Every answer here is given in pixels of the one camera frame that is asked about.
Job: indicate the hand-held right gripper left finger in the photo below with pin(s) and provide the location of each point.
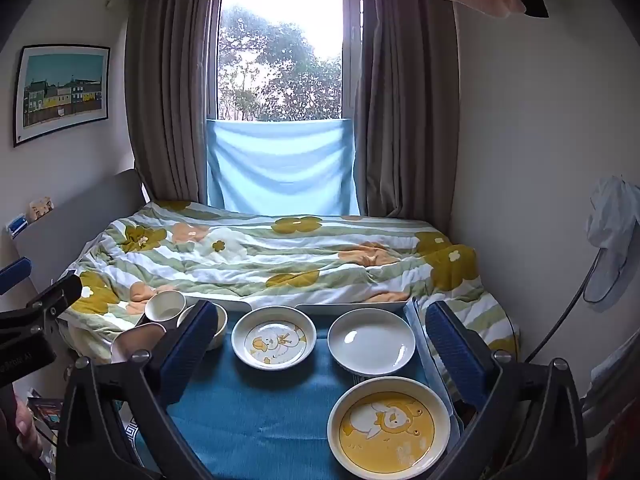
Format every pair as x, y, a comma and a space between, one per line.
187, 350

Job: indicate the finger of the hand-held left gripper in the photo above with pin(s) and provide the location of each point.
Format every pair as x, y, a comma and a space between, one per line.
14, 275
57, 292

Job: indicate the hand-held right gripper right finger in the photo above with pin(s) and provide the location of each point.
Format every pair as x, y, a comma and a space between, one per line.
457, 355

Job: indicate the cream printed bowl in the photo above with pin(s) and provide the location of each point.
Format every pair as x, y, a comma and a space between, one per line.
219, 332

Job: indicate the cream white cup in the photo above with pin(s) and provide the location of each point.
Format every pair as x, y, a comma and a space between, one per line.
165, 306

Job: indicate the pink irregular plate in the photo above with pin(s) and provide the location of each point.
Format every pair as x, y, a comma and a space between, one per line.
135, 342

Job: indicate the white duck print plate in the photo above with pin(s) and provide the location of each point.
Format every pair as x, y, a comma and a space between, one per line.
272, 340

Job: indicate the plain white plate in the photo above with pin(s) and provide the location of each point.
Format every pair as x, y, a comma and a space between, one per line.
372, 342

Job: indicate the yellow bear print plate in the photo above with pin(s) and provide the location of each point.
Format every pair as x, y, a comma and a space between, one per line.
387, 430

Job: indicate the person's left hand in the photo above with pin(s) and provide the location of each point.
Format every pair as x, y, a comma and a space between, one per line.
27, 427

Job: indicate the small blue box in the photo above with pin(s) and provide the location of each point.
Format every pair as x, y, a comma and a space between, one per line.
17, 225

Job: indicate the grey headboard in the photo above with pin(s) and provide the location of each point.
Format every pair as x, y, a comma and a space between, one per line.
75, 230

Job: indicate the small printed box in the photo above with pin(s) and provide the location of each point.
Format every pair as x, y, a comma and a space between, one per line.
41, 210

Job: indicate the pile of books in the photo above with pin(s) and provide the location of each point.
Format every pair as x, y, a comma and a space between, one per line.
45, 415

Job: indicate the blue patterned tablecloth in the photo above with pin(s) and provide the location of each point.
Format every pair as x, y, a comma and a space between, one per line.
270, 410

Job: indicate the floral striped blanket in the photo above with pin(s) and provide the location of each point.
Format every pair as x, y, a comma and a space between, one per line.
280, 260

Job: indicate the white hanging garment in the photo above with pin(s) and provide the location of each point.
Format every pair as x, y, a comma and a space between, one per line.
612, 385

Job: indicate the fan with white cover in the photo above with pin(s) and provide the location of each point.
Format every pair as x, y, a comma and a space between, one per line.
612, 240

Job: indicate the light blue window cloth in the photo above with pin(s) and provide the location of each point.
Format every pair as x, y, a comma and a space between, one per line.
282, 170

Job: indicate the brown curtain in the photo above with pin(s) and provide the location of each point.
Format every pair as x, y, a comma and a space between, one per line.
170, 100
405, 125

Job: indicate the window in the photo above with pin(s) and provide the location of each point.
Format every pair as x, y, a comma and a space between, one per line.
280, 60

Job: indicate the framed houses wall poster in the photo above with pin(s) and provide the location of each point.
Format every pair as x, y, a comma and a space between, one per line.
62, 92

